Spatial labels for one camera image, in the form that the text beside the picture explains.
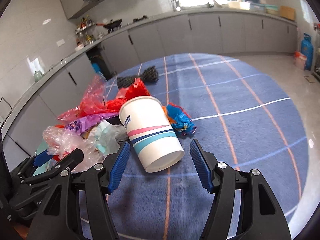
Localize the clear plastic bag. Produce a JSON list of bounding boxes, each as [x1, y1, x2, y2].
[[42, 119, 128, 173]]

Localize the purple snack wrapper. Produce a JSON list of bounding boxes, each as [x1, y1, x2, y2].
[[64, 112, 119, 135]]

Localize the white striped paper cup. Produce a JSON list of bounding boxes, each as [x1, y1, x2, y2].
[[119, 96, 184, 173]]

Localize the red foam fruit net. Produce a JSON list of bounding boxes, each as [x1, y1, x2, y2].
[[105, 77, 151, 112]]

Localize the blue orange snack wrapper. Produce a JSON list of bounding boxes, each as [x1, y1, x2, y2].
[[162, 102, 197, 135]]

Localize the teal enamel basin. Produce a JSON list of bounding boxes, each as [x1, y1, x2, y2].
[[32, 140, 52, 177]]

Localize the small trash bin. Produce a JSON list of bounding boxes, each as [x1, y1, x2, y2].
[[294, 51, 307, 70]]

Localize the grey kitchen cabinets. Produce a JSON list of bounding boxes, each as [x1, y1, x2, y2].
[[2, 10, 297, 170]]

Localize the pink cellophane wrapper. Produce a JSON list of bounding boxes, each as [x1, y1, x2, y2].
[[57, 74, 125, 124]]

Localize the blue plaid tablecloth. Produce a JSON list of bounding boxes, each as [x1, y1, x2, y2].
[[107, 54, 309, 239]]

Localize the metal spice rack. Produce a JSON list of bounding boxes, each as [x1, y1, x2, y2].
[[75, 15, 96, 46]]

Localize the black foam fruit net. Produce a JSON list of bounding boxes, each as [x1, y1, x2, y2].
[[117, 66, 158, 89]]

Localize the black wok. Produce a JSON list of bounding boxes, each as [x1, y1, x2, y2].
[[95, 19, 122, 34]]

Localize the blue gas cylinder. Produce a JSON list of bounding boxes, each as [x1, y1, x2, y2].
[[300, 33, 313, 70]]

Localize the cardboard box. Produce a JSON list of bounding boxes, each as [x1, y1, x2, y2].
[[279, 5, 296, 21]]

